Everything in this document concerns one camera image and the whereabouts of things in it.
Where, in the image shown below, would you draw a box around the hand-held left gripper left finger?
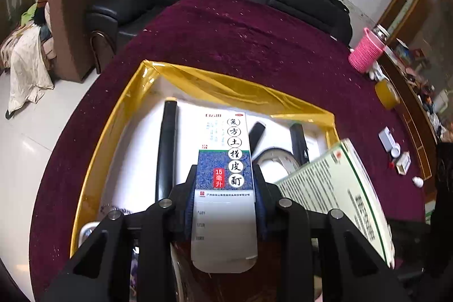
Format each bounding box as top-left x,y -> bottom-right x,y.
42,164 -> 199,302

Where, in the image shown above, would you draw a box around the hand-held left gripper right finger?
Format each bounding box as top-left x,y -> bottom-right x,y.
253,166 -> 407,302

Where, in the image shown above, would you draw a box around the blue white medicine box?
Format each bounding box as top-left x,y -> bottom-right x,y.
190,111 -> 258,272

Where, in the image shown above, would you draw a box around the green white medicine box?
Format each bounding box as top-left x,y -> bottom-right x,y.
274,137 -> 395,269

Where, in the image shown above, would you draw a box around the black tube with white ends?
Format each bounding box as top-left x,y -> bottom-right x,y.
157,97 -> 178,200

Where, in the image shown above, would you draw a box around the yellow taped white box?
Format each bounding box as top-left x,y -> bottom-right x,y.
70,61 -> 340,260

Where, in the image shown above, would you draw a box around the small white medicine box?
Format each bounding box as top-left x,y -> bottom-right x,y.
396,151 -> 412,176

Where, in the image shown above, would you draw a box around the white bottle with orange cap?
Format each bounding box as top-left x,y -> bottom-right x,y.
388,143 -> 402,168

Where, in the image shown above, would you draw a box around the white power adapter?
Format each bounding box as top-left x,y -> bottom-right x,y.
378,128 -> 397,151

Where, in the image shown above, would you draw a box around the pile of cabinet clutter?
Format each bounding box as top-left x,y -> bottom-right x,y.
393,38 -> 453,143

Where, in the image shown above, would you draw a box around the yellow round jar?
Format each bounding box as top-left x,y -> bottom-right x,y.
375,79 -> 401,110

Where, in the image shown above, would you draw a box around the pink knitted cup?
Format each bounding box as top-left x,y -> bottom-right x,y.
349,24 -> 390,73

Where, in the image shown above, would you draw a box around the maroon velvet tablecloth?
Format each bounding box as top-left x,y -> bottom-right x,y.
28,0 -> 437,299

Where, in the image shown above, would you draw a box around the wooden cabinet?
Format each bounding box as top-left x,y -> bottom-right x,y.
375,0 -> 453,182

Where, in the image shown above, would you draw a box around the white blanket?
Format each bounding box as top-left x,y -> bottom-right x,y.
5,24 -> 55,119

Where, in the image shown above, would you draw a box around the brown armchair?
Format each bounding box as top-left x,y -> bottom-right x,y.
44,0 -> 149,82

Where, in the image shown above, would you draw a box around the green cloth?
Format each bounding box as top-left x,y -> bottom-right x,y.
19,3 -> 39,27

